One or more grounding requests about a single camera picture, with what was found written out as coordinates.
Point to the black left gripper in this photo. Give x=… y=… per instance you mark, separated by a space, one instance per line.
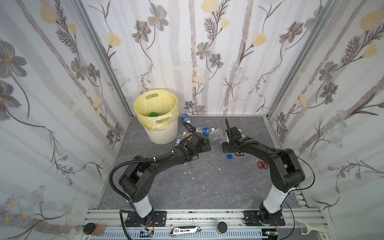
x=202 y=143

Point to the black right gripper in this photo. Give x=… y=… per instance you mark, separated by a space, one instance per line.
x=233 y=137

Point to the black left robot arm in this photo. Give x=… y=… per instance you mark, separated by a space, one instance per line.
x=133 y=180

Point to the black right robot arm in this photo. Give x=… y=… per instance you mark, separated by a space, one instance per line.
x=285 y=171

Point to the white bin with yellow liner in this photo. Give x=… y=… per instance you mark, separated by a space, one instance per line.
x=163 y=129

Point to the red orange tea bottle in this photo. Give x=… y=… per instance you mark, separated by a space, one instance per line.
x=186 y=135

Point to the clear bottle blue label top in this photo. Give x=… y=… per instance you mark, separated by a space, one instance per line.
x=204 y=130

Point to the silver adjustable wrench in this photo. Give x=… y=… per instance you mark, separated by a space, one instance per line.
x=182 y=230

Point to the black round knob centre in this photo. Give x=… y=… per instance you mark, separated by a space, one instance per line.
x=222 y=228

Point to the black round knob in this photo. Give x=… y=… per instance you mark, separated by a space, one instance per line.
x=222 y=228
x=89 y=228

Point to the white peeler tool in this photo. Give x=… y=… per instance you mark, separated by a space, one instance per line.
x=305 y=228

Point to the black round knob left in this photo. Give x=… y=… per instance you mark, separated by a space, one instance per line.
x=89 y=228

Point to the blue label bottle by wall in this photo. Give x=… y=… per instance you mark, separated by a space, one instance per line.
x=186 y=118

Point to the red handled scissors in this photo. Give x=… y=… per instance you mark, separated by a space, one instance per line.
x=263 y=165

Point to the aluminium mounting rail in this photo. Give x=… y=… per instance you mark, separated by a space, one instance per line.
x=240 y=227

